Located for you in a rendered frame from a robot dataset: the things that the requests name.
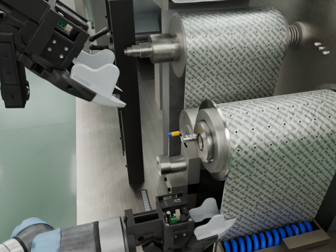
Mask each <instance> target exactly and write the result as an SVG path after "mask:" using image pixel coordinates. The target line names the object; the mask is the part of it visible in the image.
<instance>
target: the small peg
mask: <svg viewBox="0 0 336 252"><path fill-rule="evenodd" d="M181 141H182V143H186V142H187V143H188V142H193V141H197V135H196V133H193V134H189V135H188V134H187V135H182V136H181Z"/></svg>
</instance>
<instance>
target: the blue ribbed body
mask: <svg viewBox="0 0 336 252"><path fill-rule="evenodd" d="M312 231H316V227H315V226H314V225H311V224H310V223H309V222H308V221H304V222H303V224H302V223H298V224H297V225H295V224H292V225H291V226H290V227H289V226H285V227H284V229H283V228H281V227H279V228H278V229H277V230H275V229H272V230H271V233H270V232H269V231H268V230H267V231H265V232H264V234H263V233H262V232H259V233H258V235H257V236H256V235H255V234H252V235H251V239H250V237H249V236H247V235H246V236H245V237H244V241H243V239H242V238H241V237H239V238H238V239H237V242H236V241H235V240H234V239H231V240H230V244H231V245H229V242H228V241H224V242H223V246H224V247H223V250H224V252H253V251H257V250H260V249H264V248H268V247H272V246H276V245H280V244H281V242H282V239H284V238H288V237H292V236H296V235H300V234H304V233H308V232H312Z"/></svg>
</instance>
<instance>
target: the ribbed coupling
mask: <svg viewBox="0 0 336 252"><path fill-rule="evenodd" d="M288 26H289V45H288V49H289V50H291V51H296V50H299V49H301V48H302V47H303V45H304V43H305V40H306V29H305V26H304V25H303V24H302V23H301V22H299V21H296V22H292V23H290V24H289V25H288Z"/></svg>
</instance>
